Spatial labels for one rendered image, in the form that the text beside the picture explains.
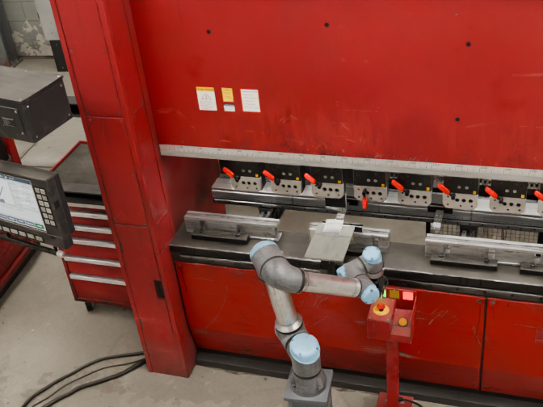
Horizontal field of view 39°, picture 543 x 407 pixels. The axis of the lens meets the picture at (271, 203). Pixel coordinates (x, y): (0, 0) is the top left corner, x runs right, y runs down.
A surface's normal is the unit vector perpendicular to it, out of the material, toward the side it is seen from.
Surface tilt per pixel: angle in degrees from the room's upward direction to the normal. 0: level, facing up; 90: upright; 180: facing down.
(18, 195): 90
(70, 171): 0
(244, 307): 90
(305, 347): 7
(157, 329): 90
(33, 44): 90
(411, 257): 0
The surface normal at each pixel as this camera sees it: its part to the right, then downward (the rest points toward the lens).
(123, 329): -0.10, -0.83
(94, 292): -0.29, 0.56
